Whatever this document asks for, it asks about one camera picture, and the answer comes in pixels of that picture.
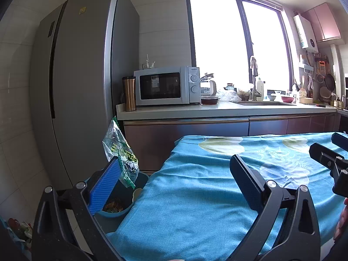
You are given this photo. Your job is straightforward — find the steel kitchen faucet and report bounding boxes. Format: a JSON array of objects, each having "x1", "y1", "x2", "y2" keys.
[{"x1": 249, "y1": 56, "x2": 259, "y2": 101}]

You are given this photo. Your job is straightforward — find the long clear green plastic wrapper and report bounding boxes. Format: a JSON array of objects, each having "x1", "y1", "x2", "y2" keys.
[{"x1": 102, "y1": 116, "x2": 140, "y2": 189}]

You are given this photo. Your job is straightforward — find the kitchen counter with cabinets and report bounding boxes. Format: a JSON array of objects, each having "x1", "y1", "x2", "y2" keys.
[{"x1": 116, "y1": 100, "x2": 339, "y2": 172}]

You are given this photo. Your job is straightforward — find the steel sink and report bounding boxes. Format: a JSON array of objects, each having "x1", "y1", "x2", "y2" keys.
[{"x1": 231, "y1": 100, "x2": 297, "y2": 106}]

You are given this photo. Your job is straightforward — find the person's right hand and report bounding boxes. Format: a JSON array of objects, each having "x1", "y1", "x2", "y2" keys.
[{"x1": 334, "y1": 198, "x2": 348, "y2": 241}]

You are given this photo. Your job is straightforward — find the electric kettle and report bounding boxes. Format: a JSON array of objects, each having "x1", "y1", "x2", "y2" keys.
[{"x1": 200, "y1": 73, "x2": 217, "y2": 96}]

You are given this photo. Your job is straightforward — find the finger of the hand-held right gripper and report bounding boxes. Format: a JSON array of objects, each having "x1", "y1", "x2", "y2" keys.
[
  {"x1": 309, "y1": 142, "x2": 348, "y2": 170},
  {"x1": 331, "y1": 132, "x2": 348, "y2": 151}
]

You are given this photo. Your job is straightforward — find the grey refrigerator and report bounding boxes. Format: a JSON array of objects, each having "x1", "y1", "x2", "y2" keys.
[{"x1": 30, "y1": 0, "x2": 140, "y2": 191}]

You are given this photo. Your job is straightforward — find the large window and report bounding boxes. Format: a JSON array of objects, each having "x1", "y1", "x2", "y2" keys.
[{"x1": 186, "y1": 0, "x2": 295, "y2": 93}]

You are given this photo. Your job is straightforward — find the crumpled clear plastic bag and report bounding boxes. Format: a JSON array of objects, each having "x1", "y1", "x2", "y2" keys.
[{"x1": 217, "y1": 89, "x2": 242, "y2": 102}]

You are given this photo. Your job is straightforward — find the blue floral tablecloth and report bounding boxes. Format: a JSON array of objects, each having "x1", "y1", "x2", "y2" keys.
[{"x1": 106, "y1": 134, "x2": 348, "y2": 261}]

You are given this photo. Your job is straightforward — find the black built-in oven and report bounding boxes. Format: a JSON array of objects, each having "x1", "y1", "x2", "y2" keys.
[{"x1": 337, "y1": 73, "x2": 348, "y2": 135}]

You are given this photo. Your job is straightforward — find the brown steel tumbler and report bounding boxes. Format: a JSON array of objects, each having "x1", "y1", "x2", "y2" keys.
[{"x1": 122, "y1": 76, "x2": 137, "y2": 112}]

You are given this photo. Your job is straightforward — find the colourful snack bags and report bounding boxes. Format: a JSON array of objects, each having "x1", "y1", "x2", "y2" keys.
[{"x1": 7, "y1": 217, "x2": 33, "y2": 251}]

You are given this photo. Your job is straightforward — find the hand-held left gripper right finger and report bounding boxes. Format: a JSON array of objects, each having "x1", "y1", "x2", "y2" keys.
[{"x1": 230, "y1": 154, "x2": 321, "y2": 261}]

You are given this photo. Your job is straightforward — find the white microwave oven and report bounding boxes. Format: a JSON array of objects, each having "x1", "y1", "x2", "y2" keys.
[{"x1": 134, "y1": 66, "x2": 201, "y2": 106}]

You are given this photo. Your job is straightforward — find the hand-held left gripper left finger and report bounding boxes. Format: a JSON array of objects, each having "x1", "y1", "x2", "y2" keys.
[{"x1": 32, "y1": 156, "x2": 125, "y2": 261}]

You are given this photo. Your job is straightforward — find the pink wall cabinet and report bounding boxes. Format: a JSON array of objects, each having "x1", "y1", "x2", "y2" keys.
[{"x1": 302, "y1": 3, "x2": 341, "y2": 43}]

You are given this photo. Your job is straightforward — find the white water heater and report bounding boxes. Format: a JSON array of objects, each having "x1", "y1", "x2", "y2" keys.
[{"x1": 293, "y1": 13, "x2": 318, "y2": 53}]

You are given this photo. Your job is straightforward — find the white soap bottle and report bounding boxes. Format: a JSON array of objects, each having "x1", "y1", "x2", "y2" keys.
[{"x1": 256, "y1": 77, "x2": 265, "y2": 100}]

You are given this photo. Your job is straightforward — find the blue trash bin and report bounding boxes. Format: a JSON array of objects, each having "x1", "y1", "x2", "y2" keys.
[{"x1": 83, "y1": 171, "x2": 149, "y2": 234}]

